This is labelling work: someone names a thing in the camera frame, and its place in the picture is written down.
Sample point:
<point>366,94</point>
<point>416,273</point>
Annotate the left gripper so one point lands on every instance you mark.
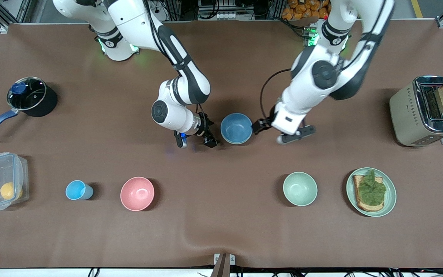
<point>267,122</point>

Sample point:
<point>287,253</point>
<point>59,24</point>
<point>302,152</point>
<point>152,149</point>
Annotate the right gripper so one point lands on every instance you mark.
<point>205,130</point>

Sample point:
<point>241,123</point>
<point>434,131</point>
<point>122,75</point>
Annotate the blue bowl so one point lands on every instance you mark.
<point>236,129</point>

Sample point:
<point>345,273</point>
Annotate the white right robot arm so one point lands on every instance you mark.
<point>173,113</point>

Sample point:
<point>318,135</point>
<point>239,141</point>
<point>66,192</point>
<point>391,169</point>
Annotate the pale green bowl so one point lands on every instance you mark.
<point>300,188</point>

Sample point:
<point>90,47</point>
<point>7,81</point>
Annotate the pink bowl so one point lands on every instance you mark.
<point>137,194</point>

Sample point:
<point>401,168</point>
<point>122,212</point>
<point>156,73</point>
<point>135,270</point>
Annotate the brown table cover mat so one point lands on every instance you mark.
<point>221,215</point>

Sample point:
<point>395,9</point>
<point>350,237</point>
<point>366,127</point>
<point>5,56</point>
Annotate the white power strip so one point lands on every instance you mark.
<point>227,16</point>

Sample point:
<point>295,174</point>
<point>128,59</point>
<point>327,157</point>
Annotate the orange food items pile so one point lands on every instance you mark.
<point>302,9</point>

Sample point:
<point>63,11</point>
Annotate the green lettuce leaf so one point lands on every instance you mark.
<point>373,190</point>

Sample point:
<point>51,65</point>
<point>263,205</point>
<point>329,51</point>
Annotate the square toast bread slice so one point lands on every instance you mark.
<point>371,208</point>

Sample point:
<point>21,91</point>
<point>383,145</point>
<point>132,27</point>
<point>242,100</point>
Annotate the beige chrome toaster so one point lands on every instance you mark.
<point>404,111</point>

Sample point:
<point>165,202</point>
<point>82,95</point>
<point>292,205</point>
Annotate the pale green plate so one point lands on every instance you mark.
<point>390,200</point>

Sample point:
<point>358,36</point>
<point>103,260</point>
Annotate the blue cup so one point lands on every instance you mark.
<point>75,190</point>

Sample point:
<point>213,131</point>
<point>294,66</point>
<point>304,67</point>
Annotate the glass lid blue knob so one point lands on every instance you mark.
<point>19,88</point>

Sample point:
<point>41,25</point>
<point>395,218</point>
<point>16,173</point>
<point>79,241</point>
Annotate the yellow lemon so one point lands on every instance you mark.
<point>8,190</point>

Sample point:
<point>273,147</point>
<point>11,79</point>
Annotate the metal table clamp bracket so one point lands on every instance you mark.
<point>223,267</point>

